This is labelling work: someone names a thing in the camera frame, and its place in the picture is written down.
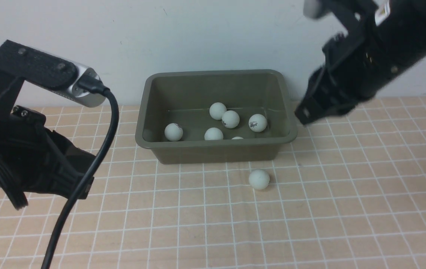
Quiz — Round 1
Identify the olive green plastic bin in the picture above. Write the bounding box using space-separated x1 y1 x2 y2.
136 69 298 164

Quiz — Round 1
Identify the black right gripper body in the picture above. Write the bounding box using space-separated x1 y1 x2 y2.
295 0 385 125

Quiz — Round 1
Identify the white ping-pong ball red logo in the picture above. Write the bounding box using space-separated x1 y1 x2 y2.
248 114 268 133

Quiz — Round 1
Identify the black camera cable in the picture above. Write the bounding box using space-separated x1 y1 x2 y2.
0 75 120 269

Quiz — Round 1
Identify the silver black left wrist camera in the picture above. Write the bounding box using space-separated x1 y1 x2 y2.
0 40 105 119

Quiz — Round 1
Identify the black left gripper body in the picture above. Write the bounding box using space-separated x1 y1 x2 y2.
0 106 95 198

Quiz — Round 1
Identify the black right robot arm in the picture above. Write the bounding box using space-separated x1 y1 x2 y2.
295 0 426 125

